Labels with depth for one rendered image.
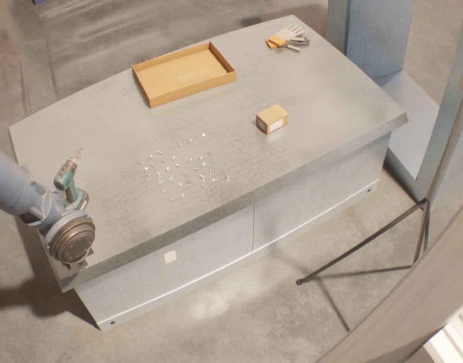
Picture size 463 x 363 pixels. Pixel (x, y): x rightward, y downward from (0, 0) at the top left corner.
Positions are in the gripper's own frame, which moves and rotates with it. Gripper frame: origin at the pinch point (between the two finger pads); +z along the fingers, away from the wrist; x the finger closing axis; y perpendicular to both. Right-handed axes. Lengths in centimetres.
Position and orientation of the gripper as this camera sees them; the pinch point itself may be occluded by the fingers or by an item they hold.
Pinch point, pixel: (80, 262)
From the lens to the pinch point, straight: 182.9
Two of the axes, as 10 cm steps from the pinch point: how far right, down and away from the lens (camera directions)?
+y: 4.9, 7.7, -4.1
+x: 8.7, -4.0, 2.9
